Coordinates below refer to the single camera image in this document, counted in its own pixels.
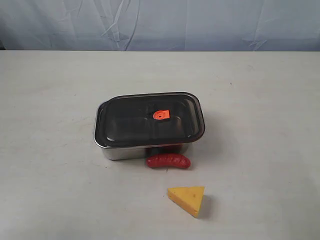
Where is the dark transparent box lid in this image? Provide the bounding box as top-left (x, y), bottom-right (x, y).
top-left (93, 91), bottom-right (206, 149)

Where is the red toy sausage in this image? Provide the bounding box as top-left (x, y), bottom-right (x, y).
top-left (146, 153), bottom-right (191, 169)

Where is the yellow toy cheese wedge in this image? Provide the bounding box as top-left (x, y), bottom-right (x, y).
top-left (167, 186), bottom-right (205, 218)

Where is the stainless steel lunch box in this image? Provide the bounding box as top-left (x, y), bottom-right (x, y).
top-left (93, 91), bottom-right (206, 161)

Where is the blue-grey backdrop curtain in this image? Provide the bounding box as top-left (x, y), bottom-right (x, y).
top-left (0, 0), bottom-right (320, 51)

